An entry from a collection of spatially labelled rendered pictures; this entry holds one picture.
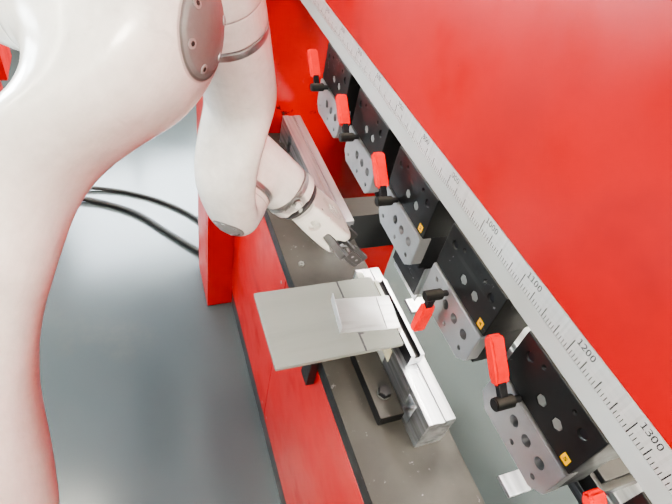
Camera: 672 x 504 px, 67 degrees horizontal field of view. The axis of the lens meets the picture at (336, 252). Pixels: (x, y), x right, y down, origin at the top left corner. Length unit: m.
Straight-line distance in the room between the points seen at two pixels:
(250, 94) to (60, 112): 0.31
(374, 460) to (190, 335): 1.32
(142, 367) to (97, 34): 1.90
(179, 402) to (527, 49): 1.72
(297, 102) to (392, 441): 1.09
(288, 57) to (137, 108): 1.32
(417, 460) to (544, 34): 0.77
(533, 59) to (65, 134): 0.50
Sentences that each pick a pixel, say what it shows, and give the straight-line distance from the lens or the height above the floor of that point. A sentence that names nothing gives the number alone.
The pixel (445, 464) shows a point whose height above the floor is 0.88.
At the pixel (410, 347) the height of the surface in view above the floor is 1.00.
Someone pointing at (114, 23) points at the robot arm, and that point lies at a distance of 0.30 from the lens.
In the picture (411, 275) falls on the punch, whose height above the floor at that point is 1.13.
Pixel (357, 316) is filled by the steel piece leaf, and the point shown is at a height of 1.00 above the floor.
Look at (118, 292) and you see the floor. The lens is 2.38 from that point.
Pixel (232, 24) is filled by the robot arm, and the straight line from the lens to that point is 0.52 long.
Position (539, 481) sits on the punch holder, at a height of 1.20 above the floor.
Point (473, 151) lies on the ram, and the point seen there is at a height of 1.45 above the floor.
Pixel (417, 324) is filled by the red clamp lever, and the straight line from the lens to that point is 0.84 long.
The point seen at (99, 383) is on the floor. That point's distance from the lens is 2.13.
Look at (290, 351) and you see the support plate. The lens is 0.97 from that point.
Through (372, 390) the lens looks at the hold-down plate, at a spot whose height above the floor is 0.90.
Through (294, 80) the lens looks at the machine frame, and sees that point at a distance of 1.66.
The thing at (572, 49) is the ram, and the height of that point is 1.63.
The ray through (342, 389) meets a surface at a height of 0.87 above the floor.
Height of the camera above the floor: 1.80
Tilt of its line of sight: 44 degrees down
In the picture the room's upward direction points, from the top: 14 degrees clockwise
